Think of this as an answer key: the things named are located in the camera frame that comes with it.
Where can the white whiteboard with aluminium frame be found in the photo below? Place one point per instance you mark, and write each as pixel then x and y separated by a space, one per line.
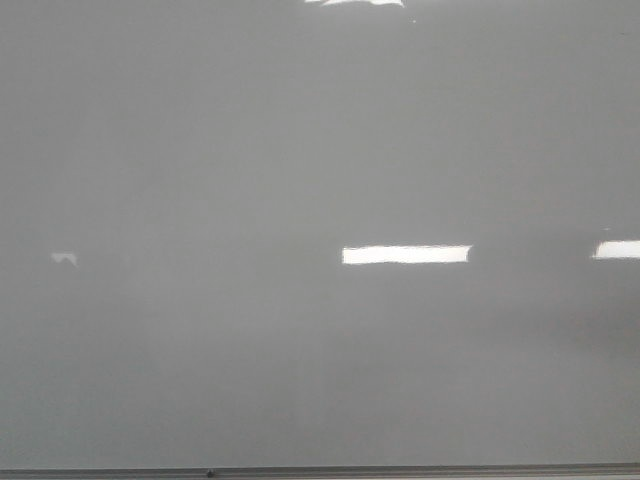
pixel 319 239

